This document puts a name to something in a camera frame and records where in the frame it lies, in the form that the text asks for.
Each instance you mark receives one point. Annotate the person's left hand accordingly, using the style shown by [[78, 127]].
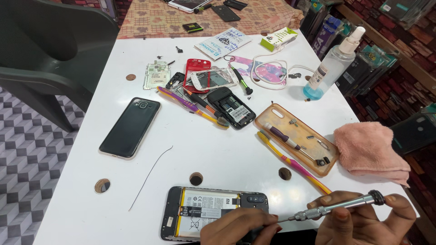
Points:
[[235, 224]]

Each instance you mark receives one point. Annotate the person's right hand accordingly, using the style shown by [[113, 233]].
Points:
[[368, 224]]

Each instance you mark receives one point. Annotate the silver precision screwdriver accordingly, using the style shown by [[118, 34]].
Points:
[[354, 203]]

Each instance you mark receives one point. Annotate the smartphone with battery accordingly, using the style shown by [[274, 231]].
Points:
[[204, 207]]

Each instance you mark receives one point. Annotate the pink folded cloth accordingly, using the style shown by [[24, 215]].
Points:
[[369, 149]]

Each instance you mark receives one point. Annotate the yellow pink toothbrush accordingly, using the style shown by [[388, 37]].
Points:
[[293, 164]]

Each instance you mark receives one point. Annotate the metal sim ejector pin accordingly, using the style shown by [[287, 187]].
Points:
[[320, 142]]

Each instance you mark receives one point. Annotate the purple white screwdriver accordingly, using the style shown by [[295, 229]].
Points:
[[282, 136]]

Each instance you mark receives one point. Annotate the orange transparent phone case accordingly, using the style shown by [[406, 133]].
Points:
[[306, 127]]

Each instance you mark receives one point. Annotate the black open feature phone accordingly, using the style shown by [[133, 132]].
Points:
[[231, 108]]

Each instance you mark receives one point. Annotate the small metal phone part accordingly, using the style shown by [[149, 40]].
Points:
[[293, 121]]

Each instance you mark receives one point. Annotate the orange black screwdriver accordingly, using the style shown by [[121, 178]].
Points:
[[201, 101]]

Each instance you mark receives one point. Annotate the purple yellow toothbrush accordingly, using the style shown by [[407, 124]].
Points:
[[184, 103]]

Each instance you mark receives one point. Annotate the black smartphone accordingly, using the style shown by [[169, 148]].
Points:
[[131, 127]]

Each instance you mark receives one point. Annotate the silver phone housing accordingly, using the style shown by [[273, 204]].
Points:
[[179, 92]]

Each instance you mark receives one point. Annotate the long green black screwdriver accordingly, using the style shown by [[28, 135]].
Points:
[[242, 81]]

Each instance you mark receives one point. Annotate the pink patterned phone skin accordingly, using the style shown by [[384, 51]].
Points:
[[267, 72]]

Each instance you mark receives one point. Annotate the rack of phone case packets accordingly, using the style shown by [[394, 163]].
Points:
[[374, 64]]

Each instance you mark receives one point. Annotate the clear spray bottle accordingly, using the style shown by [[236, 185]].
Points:
[[332, 66]]

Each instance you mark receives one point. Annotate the black loop ejector pin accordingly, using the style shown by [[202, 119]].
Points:
[[227, 58]]

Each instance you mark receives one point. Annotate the green white circuit board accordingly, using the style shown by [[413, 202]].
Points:
[[156, 76]]

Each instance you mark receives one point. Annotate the white blue notepad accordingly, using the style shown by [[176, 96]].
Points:
[[223, 43]]

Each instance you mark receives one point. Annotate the white green cardboard box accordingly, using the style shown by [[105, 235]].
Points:
[[277, 39]]

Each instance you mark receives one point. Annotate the black phone battery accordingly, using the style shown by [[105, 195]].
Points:
[[192, 27]]

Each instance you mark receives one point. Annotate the black phone back cover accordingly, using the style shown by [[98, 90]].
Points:
[[225, 13]]

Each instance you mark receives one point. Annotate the short green black screwdriver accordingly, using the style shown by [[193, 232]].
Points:
[[202, 8]]

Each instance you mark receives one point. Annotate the patterned beige table cloth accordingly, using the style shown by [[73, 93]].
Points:
[[156, 18]]

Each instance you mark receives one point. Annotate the black flat phone part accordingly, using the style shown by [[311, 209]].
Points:
[[235, 4]]

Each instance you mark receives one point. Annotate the white smartphone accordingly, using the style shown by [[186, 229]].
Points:
[[185, 4]]

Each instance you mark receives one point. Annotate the dark green plastic chair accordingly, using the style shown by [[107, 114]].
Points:
[[51, 51]]

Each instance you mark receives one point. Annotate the white keypad phone frame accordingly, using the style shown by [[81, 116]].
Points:
[[218, 83]]

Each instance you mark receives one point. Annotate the small black phone frame part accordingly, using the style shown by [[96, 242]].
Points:
[[175, 80]]

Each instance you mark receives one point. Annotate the red phone frame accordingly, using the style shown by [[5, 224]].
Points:
[[192, 64]]

